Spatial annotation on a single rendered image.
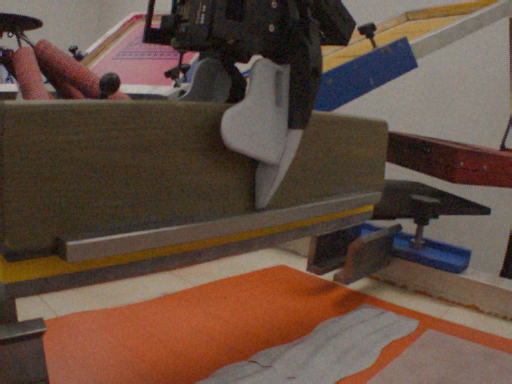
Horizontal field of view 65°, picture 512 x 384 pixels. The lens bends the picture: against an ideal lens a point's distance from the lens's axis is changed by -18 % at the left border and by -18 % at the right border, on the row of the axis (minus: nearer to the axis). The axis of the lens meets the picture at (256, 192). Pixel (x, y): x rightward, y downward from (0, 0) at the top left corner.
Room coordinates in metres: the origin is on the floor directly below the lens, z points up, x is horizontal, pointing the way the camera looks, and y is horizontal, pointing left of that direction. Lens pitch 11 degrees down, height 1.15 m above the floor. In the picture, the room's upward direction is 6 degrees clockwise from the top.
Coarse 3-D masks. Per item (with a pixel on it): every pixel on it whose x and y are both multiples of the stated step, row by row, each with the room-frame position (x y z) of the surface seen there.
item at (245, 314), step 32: (192, 288) 0.45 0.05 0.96; (224, 288) 0.46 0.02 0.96; (256, 288) 0.47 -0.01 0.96; (288, 288) 0.48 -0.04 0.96; (320, 288) 0.48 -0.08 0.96; (192, 320) 0.37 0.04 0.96; (224, 320) 0.38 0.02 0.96; (256, 320) 0.39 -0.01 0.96; (288, 320) 0.39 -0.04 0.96; (320, 320) 0.40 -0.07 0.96; (256, 352) 0.33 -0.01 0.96; (384, 352) 0.34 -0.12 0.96; (416, 352) 0.33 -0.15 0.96; (448, 352) 0.33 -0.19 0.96; (480, 352) 0.33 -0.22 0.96
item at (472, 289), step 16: (304, 240) 0.59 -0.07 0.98; (304, 256) 0.59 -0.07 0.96; (384, 272) 0.51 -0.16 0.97; (400, 272) 0.50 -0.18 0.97; (416, 272) 0.48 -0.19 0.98; (432, 272) 0.47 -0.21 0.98; (448, 272) 0.46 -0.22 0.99; (464, 272) 0.46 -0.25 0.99; (480, 272) 0.46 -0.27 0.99; (416, 288) 0.48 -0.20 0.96; (432, 288) 0.47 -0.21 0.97; (448, 288) 0.45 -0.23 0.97; (464, 288) 0.44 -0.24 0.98; (480, 288) 0.43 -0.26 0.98; (496, 288) 0.42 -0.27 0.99; (464, 304) 0.44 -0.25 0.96; (480, 304) 0.42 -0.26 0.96; (496, 304) 0.41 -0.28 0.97
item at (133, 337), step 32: (64, 320) 0.33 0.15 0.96; (96, 320) 0.34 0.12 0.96; (128, 320) 0.35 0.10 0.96; (160, 320) 0.36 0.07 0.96; (64, 352) 0.28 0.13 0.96; (96, 352) 0.29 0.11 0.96; (128, 352) 0.30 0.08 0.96; (160, 352) 0.31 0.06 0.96; (192, 352) 0.31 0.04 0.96; (224, 352) 0.32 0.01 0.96
